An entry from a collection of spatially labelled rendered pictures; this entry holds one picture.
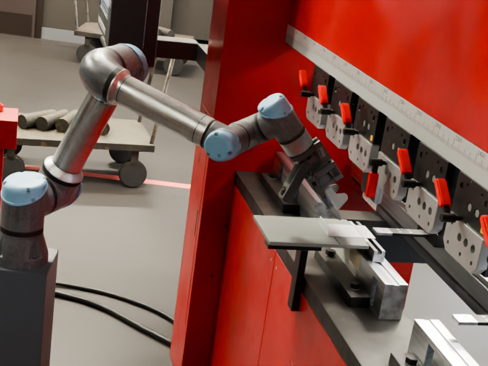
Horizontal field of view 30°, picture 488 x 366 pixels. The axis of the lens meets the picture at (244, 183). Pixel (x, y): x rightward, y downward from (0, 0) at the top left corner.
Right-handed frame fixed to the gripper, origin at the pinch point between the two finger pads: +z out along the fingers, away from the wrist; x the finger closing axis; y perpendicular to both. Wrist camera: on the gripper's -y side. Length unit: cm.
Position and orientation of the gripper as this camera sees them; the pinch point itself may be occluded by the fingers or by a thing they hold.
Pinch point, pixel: (332, 213)
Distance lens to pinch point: 233.1
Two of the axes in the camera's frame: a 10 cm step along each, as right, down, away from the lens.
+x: -2.2, -3.3, 9.2
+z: 5.2, 7.6, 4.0
